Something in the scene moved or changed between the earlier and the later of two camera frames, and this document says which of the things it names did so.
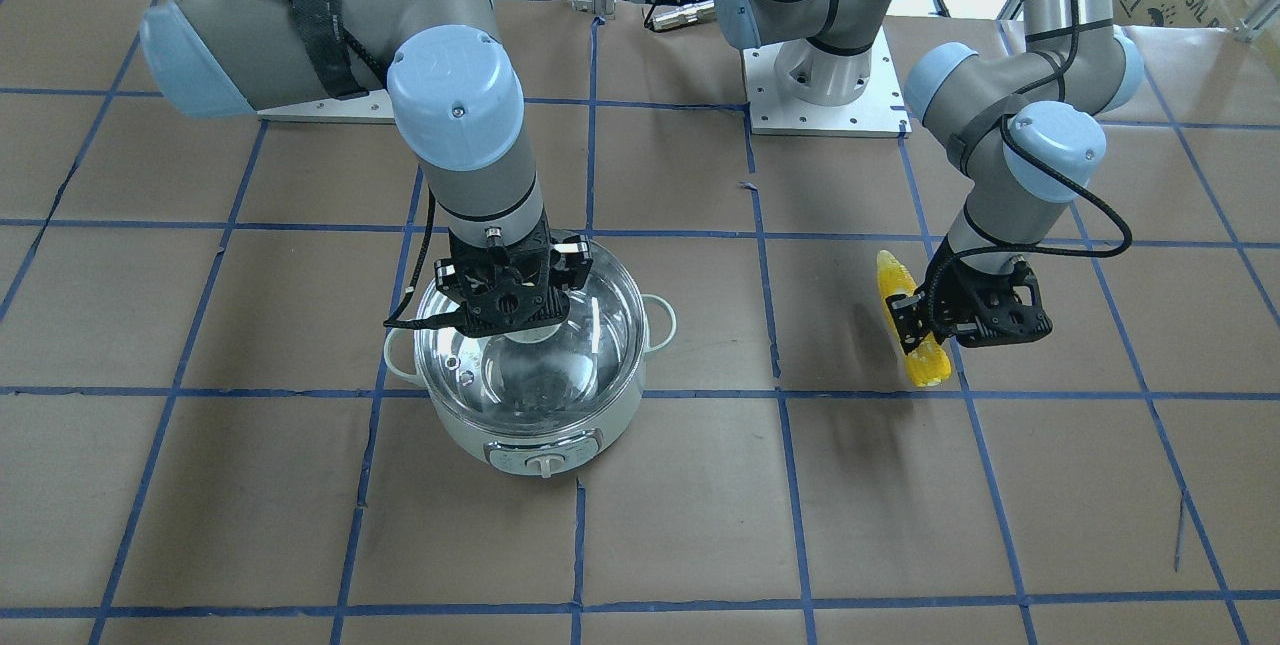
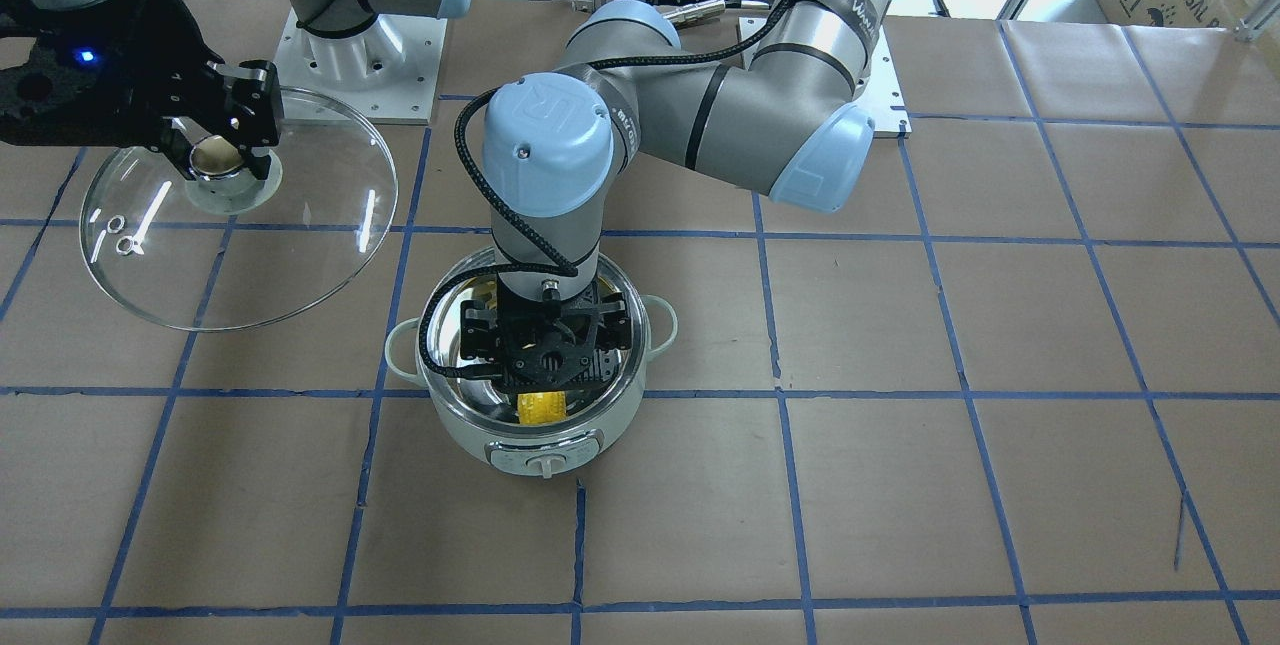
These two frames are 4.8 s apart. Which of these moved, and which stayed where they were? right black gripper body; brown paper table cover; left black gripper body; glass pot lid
Moved: left black gripper body; glass pot lid; right black gripper body
Stayed: brown paper table cover
